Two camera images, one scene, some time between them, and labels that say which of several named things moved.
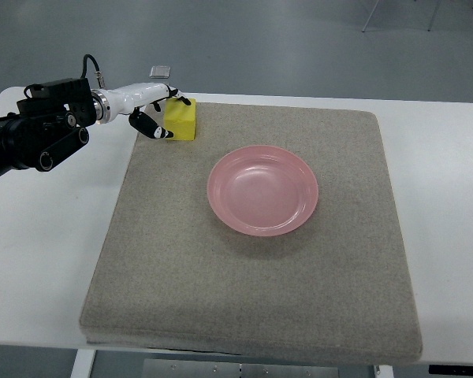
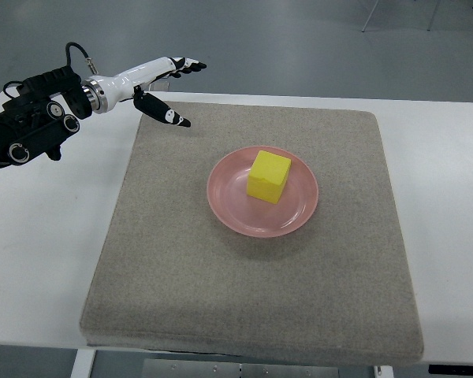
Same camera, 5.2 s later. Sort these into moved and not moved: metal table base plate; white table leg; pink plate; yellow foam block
Moved: yellow foam block
Not moved: white table leg; pink plate; metal table base plate
